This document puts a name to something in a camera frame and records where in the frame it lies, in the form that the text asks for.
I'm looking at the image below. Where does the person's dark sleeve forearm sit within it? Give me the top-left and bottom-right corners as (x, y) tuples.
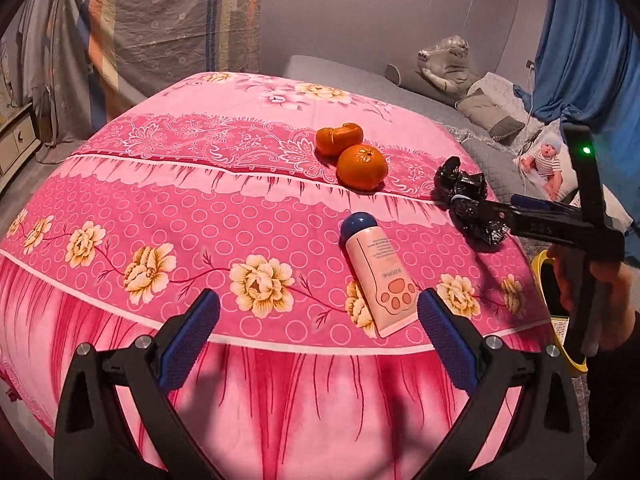
(587, 325), (639, 479)

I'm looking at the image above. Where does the yellow rimmed trash bin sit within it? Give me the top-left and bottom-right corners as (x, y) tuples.
(530, 250), (588, 378)

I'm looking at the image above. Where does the right hand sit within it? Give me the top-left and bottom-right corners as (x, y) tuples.
(546, 244), (637, 352)

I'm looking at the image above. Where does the left baby print pillow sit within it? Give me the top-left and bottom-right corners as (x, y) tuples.
(514, 119), (634, 233)

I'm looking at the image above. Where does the grey green cushion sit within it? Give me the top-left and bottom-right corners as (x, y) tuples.
(454, 89), (525, 143)

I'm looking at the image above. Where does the pink paw lotion tube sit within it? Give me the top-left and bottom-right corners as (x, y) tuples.
(341, 212), (419, 338)

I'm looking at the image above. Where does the whole orange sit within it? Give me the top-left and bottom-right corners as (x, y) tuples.
(336, 144), (388, 192)

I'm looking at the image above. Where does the grey bolster cushion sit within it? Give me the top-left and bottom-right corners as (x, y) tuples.
(384, 63), (468, 106)

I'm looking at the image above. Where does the white tiger plush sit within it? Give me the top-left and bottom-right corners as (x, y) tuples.
(418, 35), (480, 100)

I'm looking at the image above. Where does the peeled orange peel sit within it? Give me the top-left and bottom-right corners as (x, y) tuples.
(314, 122), (363, 158)

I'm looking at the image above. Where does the blue curtain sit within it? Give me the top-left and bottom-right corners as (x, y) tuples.
(513, 0), (640, 266)

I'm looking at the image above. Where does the white low cabinet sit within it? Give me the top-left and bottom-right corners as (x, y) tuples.
(0, 103), (41, 192)

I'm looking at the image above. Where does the striped grey hanging sheet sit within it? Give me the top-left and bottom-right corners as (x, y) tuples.
(1, 0), (260, 142)

